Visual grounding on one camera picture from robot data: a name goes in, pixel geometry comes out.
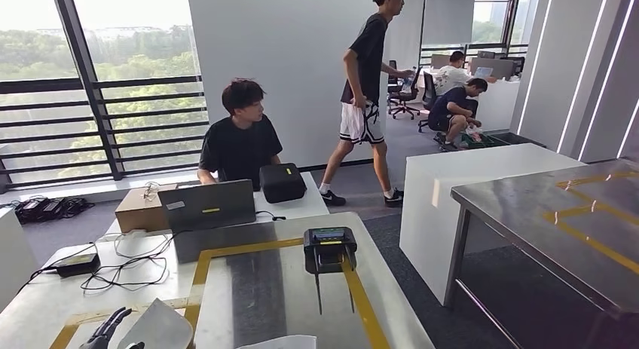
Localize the black office chair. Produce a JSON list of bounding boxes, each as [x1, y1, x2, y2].
[[388, 60, 423, 121], [418, 72, 440, 134]]

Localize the floor tray with red items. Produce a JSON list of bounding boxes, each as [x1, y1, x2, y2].
[[459, 128, 495, 149]]

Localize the black power adapter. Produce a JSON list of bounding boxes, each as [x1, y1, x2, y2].
[[52, 253, 101, 279]]

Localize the white curved car trim part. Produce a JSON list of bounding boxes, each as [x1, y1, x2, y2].
[[117, 298, 194, 349]]

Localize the black remote controller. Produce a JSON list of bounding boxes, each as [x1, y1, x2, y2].
[[303, 226, 359, 317]]

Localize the brown cardboard box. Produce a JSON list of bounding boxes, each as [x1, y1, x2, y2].
[[115, 182, 178, 234]]

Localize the steel table with gold tape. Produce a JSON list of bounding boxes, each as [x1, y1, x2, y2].
[[0, 212, 436, 349], [444, 158, 639, 349]]

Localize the tangled thin cables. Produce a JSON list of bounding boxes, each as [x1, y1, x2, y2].
[[14, 229, 176, 294]]

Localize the grey laptop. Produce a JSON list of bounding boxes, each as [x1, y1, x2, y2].
[[157, 179, 257, 234]]

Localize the black floor cable bundle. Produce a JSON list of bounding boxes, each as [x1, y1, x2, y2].
[[12, 195, 96, 225]]

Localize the white office desk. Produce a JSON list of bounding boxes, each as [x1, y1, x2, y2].
[[419, 69, 521, 133]]

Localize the person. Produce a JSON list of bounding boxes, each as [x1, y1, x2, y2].
[[427, 78, 489, 153], [318, 0, 416, 209], [433, 51, 472, 97], [196, 78, 284, 192]]

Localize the grey monitor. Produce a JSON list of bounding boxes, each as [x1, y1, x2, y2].
[[469, 57, 515, 81]]

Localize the black case with yellow mark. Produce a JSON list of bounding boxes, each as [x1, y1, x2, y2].
[[258, 163, 308, 204]]

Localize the dark window railing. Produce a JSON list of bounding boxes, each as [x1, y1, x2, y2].
[[0, 0, 211, 191]]

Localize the white cabinet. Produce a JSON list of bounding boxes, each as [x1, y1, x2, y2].
[[0, 207, 40, 313]]

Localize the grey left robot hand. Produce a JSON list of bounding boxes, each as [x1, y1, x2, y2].
[[78, 306, 145, 349]]

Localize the white flat car trim part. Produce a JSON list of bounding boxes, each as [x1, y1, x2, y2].
[[234, 335, 318, 349]]

